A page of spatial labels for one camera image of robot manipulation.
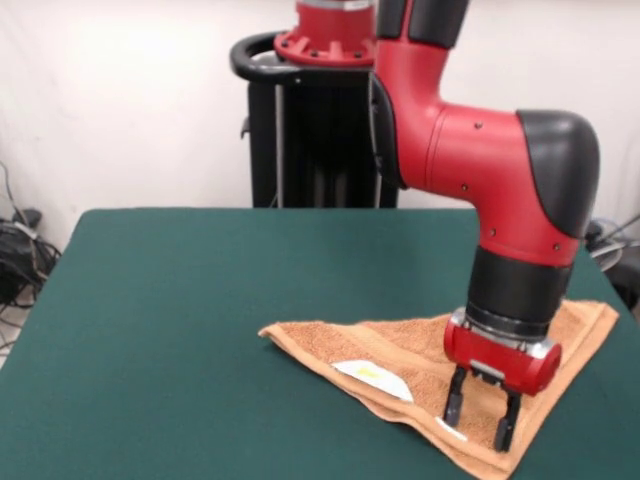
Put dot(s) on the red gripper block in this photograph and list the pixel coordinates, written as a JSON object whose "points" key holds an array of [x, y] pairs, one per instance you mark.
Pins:
{"points": [[500, 362]]}

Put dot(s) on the orange terry towel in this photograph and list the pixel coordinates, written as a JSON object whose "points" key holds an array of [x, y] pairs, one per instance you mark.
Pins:
{"points": [[400, 350]]}

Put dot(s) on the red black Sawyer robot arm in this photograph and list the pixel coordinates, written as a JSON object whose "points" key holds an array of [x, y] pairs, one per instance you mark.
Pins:
{"points": [[475, 165]]}

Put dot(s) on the dark green table cloth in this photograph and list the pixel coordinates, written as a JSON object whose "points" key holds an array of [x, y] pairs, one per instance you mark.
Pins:
{"points": [[150, 350]]}

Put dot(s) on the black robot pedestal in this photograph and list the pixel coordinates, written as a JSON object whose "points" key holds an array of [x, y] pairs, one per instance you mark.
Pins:
{"points": [[310, 150]]}

